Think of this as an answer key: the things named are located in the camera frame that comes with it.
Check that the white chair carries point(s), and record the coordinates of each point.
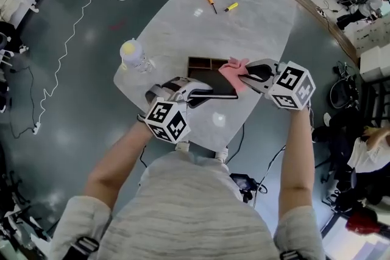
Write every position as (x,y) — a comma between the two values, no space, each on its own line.
(6,56)

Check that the red bag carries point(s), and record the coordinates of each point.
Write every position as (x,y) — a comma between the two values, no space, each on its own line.
(362,222)

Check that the long wooden plank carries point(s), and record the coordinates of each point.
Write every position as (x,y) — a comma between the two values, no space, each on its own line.
(329,24)

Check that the white power strip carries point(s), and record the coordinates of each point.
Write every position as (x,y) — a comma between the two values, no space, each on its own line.
(36,128)

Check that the yellow marker pen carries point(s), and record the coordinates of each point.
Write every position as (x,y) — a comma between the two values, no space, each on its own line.
(233,6)

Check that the black round bin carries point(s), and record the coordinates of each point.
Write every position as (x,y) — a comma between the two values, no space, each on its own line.
(344,94)

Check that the black wristband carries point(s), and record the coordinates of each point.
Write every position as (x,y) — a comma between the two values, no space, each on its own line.
(141,117)

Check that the person's right shoe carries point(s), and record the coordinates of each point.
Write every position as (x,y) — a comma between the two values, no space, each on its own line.
(221,155)

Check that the clear bottle with yellow cap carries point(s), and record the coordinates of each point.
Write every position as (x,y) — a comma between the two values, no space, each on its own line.
(132,53)

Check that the black office chair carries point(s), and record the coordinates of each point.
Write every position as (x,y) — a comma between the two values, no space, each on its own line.
(344,185)

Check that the person's right forearm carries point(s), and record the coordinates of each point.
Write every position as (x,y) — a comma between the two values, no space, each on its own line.
(297,167)

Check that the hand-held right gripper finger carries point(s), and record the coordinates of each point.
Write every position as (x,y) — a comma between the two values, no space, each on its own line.
(256,83)
(263,62)

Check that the person's shoe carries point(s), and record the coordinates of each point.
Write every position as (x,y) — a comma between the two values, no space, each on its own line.
(221,155)
(182,146)

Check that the black device on floor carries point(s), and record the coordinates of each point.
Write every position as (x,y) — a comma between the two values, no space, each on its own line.
(242,184)

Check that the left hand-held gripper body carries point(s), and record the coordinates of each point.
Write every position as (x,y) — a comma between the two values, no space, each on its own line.
(166,121)

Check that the white storage box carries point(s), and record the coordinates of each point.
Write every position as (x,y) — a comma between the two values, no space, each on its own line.
(376,65)

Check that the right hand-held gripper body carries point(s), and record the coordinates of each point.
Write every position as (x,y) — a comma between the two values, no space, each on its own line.
(292,88)

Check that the black tablet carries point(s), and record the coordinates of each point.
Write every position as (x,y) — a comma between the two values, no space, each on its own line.
(219,86)

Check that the person's grey striped shirt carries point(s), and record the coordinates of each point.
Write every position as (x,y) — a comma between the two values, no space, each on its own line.
(189,210)

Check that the person's left forearm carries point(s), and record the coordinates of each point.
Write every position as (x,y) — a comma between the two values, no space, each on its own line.
(115,167)

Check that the pink cloth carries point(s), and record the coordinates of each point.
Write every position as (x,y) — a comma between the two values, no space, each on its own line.
(233,73)

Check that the brown wooden box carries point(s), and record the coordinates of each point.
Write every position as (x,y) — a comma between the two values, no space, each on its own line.
(198,64)

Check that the person's left shoe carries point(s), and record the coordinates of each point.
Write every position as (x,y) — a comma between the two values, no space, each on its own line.
(182,146)

